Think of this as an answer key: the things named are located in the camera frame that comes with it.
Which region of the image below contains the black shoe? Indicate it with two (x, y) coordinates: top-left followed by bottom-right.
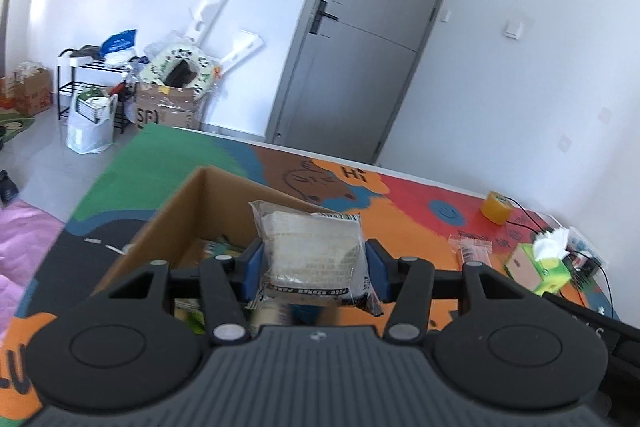
(0, 169), (21, 205)

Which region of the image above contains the green tissue box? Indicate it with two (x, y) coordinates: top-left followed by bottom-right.
(502, 227), (572, 297)

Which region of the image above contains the tall white foam board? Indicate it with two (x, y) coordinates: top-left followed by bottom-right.
(187, 0), (246, 45)

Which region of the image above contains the purple snack packet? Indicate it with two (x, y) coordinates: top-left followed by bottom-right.
(448, 233), (493, 265)

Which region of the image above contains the large green snack packet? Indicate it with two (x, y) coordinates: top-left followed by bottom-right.
(175, 299), (208, 333)

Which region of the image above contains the colourful cartoon table mat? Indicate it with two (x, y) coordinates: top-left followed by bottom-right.
(0, 123), (623, 408)

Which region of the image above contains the panda print seat cushion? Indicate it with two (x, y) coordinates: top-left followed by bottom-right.
(139, 46), (221, 100)

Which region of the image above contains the white power strip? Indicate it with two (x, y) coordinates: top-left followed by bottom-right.
(567, 227), (608, 268)

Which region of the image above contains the short white foam board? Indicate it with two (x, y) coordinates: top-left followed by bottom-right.
(215, 29), (264, 78)

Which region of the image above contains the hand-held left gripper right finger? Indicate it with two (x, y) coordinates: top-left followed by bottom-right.
(365, 238), (543, 346)

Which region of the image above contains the white plastic bag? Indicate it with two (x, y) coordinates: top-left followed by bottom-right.
(66, 83), (118, 155)

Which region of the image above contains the pink blanket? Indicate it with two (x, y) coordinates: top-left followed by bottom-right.
(0, 199), (66, 333)

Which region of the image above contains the clear white cracker packet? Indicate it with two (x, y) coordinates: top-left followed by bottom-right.
(249, 200), (383, 318)

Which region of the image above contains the grey door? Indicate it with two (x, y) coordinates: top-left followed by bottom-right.
(265, 0), (466, 165)

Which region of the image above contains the taped brown cardboard box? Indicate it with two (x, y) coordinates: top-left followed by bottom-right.
(135, 82), (206, 131)

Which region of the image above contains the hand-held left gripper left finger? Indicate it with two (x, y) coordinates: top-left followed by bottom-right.
(92, 239), (266, 346)

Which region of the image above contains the black power adapter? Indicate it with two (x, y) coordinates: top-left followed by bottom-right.
(570, 254), (598, 278)

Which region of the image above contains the green floor rug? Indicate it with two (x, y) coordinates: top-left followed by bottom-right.
(0, 114), (36, 148)

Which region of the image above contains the yellow tape roll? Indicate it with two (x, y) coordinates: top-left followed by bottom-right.
(481, 191), (513, 224)

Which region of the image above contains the small green snack packet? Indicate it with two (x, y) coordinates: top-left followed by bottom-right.
(202, 234), (246, 260)

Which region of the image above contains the black shoe rack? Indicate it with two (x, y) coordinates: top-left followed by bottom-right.
(57, 48), (136, 135)

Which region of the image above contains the blue bag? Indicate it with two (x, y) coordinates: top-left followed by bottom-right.
(100, 29), (138, 65)

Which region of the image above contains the black door handle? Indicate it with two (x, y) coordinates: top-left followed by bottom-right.
(310, 0), (340, 35)

